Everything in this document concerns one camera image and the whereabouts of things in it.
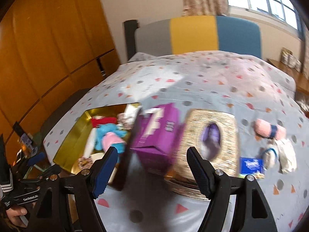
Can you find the white sock blue stripe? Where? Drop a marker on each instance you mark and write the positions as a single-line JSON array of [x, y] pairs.
[[270, 156]]

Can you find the white foam sponge block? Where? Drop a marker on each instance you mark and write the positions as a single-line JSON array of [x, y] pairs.
[[90, 143]]

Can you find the white printed plastic packet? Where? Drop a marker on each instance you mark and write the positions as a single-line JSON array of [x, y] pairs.
[[287, 156]]

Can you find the ornate silver tissue box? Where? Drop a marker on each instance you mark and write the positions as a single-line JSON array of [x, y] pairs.
[[214, 134]]

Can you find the grey yellow blue sofa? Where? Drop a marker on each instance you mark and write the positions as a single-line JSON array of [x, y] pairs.
[[193, 33]]

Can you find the blue plush bear pink dress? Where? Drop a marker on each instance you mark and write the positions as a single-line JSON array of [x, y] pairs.
[[109, 135]]

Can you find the barred window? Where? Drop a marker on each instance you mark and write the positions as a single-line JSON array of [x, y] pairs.
[[282, 10]]

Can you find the pink rolled towel blue band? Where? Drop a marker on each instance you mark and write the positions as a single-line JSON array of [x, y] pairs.
[[265, 129]]

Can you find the purple cardboard box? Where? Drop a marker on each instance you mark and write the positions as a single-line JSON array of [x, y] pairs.
[[155, 141]]

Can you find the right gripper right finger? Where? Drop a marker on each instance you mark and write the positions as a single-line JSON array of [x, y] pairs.
[[203, 172]]

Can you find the gold metal tray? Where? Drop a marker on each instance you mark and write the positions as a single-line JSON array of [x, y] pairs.
[[72, 148]]

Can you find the person's left hand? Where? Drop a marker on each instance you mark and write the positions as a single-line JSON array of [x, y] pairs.
[[14, 214]]

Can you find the blue Tempo tissue pack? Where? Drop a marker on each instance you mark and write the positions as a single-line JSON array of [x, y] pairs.
[[251, 166]]

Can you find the pink satin scrunchie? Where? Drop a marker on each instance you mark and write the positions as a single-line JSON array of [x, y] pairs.
[[84, 163]]

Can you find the wooden wardrobe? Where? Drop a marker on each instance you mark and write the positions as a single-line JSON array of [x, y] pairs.
[[50, 49]]

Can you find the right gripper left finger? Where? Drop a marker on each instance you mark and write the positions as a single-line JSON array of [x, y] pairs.
[[102, 170]]

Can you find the wooden side shelf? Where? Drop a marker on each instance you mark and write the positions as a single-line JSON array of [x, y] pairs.
[[300, 80]]

